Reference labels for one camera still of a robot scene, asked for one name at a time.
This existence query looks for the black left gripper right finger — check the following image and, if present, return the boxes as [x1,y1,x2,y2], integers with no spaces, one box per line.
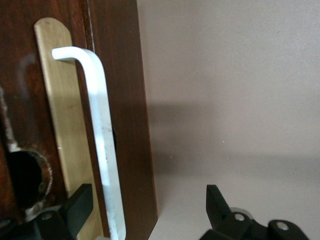
[199,184,310,240]

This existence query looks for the light wood drawer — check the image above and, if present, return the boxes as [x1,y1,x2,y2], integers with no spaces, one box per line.
[0,0,112,240]

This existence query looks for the white metal drawer handle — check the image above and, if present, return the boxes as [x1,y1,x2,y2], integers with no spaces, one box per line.
[51,46,126,240]

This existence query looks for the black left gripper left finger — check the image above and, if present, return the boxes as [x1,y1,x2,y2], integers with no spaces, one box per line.
[0,183,94,240]

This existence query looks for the brass handle backplate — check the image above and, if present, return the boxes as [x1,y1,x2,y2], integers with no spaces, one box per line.
[33,16,106,238]

